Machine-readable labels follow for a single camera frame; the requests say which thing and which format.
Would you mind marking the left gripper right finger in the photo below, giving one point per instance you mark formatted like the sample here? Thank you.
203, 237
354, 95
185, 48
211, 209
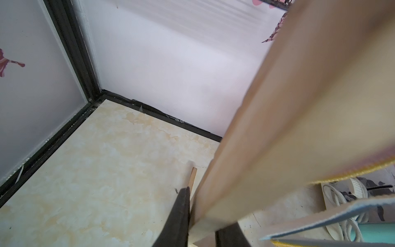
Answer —
231, 236

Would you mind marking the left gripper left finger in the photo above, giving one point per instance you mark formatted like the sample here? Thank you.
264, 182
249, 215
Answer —
175, 230

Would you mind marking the wooden clothes rack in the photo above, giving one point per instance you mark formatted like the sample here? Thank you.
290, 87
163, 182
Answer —
322, 101

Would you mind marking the yellow insole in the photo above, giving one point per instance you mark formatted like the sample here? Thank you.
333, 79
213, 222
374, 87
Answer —
324, 243
368, 165

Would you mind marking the mint green toaster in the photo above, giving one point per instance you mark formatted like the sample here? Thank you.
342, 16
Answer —
378, 232

